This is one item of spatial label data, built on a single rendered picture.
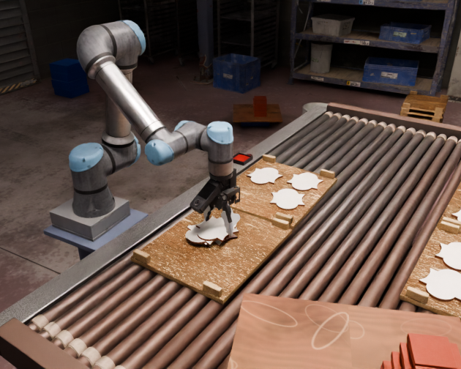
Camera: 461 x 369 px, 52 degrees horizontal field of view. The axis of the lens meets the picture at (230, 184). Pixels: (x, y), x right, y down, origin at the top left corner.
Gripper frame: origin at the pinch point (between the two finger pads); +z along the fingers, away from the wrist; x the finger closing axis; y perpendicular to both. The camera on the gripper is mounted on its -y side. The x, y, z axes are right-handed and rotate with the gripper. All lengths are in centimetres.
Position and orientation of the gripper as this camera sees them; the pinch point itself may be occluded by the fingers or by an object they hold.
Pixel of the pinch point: (216, 228)
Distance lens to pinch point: 153.3
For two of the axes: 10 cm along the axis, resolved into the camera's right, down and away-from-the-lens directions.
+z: 0.0, 8.8, 4.8
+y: 7.1, -3.5, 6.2
